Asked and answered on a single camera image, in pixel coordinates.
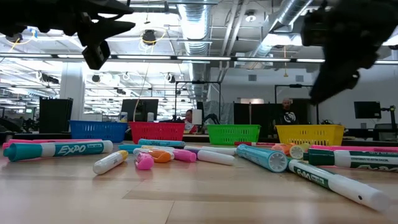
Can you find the orange highlighter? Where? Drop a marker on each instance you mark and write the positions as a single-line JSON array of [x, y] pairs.
[[281, 148]]

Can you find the small purple cap marker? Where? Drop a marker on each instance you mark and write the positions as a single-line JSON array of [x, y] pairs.
[[216, 157]]

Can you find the person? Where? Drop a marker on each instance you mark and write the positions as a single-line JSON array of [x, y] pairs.
[[287, 115], [189, 123]]

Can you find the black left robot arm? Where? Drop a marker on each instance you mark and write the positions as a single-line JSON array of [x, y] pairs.
[[12, 15]]

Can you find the teal slim highlighter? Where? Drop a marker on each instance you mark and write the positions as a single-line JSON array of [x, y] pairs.
[[161, 143]]

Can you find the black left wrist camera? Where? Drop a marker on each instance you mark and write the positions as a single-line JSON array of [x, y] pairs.
[[96, 56]]

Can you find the white building column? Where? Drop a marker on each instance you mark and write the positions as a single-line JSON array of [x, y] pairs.
[[72, 93]]

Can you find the green plastic basket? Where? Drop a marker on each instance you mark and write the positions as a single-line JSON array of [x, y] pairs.
[[233, 134]]

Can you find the small yellow cap marker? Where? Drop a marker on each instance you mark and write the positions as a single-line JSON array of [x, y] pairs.
[[148, 147], [109, 162]]

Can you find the small black monitor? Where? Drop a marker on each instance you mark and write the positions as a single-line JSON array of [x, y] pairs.
[[367, 109]]

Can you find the black partition screen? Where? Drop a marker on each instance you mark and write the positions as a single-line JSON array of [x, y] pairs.
[[264, 113]]

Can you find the red plastic basket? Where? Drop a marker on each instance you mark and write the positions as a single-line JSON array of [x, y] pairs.
[[157, 132]]

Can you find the small pink cap marker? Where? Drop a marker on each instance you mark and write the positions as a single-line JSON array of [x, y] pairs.
[[144, 161], [185, 155]]

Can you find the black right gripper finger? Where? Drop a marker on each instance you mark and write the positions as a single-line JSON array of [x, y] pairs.
[[339, 79], [326, 96]]

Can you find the pink Expo dry-erase marker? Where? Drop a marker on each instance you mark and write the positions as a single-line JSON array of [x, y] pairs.
[[357, 148]]

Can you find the blue plastic basket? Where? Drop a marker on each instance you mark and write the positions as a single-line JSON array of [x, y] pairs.
[[98, 132]]

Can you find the white LED light strip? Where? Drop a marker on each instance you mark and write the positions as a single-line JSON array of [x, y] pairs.
[[25, 55], [311, 60], [387, 62], [70, 56], [143, 57], [203, 58]]

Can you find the black cabinet panel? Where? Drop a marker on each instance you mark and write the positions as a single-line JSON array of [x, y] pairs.
[[56, 115]]

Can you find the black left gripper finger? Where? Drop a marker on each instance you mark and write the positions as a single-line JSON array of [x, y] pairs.
[[102, 31], [112, 7]]

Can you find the green Expo dry-erase marker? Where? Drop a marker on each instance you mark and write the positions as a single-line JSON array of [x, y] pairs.
[[320, 157]]

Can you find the thin green Expo marker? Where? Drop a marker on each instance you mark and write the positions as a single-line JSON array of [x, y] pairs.
[[342, 186]]

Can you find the small orange cap marker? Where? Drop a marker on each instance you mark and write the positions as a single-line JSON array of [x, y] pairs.
[[160, 156]]

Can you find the yellow-green highlighter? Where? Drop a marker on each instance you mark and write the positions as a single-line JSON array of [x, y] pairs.
[[297, 152]]

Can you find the black metal frame stand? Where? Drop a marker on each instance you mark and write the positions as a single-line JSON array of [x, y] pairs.
[[295, 85], [199, 82]]

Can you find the yellow plastic basket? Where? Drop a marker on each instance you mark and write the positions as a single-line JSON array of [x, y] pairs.
[[311, 135]]

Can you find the black computer monitor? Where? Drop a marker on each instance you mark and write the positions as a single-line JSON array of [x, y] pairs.
[[140, 110]]

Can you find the pink slim marker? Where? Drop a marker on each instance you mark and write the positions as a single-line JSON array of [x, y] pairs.
[[31, 141]]

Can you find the teal thick marker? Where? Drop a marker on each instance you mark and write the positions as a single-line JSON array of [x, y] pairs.
[[261, 157]]

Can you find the teal Expo dry-erase marker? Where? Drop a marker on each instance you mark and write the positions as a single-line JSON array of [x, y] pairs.
[[77, 149]]

